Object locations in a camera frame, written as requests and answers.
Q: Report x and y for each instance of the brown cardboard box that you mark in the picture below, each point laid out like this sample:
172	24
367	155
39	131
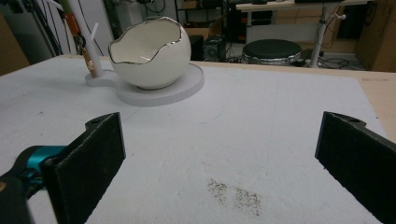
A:
378	37

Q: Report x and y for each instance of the white foam mat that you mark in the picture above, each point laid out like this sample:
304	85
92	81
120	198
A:
218	130

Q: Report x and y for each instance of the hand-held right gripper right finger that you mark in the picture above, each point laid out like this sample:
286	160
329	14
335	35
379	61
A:
361	161

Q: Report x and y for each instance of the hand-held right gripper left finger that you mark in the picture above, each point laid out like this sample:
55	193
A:
84	168

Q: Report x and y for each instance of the white eggshell-shaped bowl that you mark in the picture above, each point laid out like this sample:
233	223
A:
155	68

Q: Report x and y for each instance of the white key stand with peg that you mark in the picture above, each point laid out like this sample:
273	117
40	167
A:
174	90

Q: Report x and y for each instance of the brown board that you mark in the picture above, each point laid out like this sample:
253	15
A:
12	49

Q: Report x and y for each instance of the black round stool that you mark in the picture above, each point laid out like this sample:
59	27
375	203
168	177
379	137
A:
271	49

